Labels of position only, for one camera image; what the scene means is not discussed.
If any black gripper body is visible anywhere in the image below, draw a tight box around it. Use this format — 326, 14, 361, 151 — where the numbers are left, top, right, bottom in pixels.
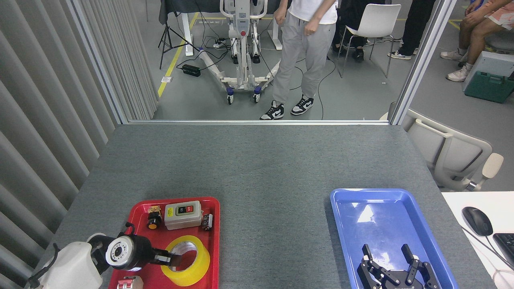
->
128, 236, 155, 270
377, 271, 424, 289

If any red plastic tray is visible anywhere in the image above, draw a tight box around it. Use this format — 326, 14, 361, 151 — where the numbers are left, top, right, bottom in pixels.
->
108, 197, 220, 289

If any silver metal rail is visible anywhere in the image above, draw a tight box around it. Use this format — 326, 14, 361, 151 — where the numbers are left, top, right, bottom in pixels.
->
128, 119, 391, 126

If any black tripod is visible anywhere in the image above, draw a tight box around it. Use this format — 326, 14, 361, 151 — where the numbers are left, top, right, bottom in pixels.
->
158, 10, 200, 70

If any desk with black cloth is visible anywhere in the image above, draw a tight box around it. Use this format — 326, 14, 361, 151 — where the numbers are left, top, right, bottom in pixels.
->
159, 0, 294, 57

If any white stand on wheels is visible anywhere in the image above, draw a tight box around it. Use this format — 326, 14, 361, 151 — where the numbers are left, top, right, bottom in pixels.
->
199, 0, 284, 105

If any blue plastic tray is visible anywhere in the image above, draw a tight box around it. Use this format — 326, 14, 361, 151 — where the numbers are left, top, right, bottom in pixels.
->
330, 188, 459, 289

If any beige office chair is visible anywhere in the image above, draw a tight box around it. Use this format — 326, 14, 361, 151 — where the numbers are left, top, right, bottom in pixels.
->
379, 102, 504, 192

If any silver metal post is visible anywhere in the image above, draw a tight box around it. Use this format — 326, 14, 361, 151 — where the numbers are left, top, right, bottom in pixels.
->
66, 0, 130, 125
390, 0, 458, 126

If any yellow tape roll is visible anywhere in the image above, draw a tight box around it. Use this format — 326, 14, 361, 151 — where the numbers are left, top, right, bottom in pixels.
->
161, 235, 210, 286

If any white cable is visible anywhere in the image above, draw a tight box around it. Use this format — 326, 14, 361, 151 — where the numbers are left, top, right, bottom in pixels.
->
493, 268, 514, 289

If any grey flat case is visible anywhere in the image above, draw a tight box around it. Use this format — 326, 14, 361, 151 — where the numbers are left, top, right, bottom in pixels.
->
462, 51, 514, 91

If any green tool case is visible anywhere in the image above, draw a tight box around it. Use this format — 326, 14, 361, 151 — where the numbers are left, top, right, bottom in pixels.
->
465, 71, 514, 104

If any black mouse cable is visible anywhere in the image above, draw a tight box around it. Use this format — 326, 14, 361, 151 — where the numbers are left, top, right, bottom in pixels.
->
462, 227, 514, 270

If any black keyboard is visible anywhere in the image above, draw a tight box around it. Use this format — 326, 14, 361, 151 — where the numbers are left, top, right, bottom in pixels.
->
493, 233, 514, 267

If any person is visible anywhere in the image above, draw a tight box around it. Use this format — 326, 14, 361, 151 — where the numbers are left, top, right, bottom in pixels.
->
331, 0, 392, 63
441, 0, 514, 83
260, 0, 340, 121
388, 0, 436, 61

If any white red block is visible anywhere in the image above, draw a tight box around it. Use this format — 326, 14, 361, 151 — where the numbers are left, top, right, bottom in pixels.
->
116, 276, 144, 289

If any grey push button switch box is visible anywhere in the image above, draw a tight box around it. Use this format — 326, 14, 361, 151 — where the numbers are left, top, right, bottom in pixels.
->
164, 200, 202, 230

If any black computer mouse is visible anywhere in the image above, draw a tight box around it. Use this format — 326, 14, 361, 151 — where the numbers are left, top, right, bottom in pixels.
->
462, 207, 494, 236

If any black orange push button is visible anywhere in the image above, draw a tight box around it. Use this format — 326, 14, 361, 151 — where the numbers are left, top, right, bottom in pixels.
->
146, 206, 163, 230

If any white chair with metal legs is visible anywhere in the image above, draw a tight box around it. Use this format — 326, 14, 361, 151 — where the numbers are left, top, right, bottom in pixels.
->
341, 4, 402, 79

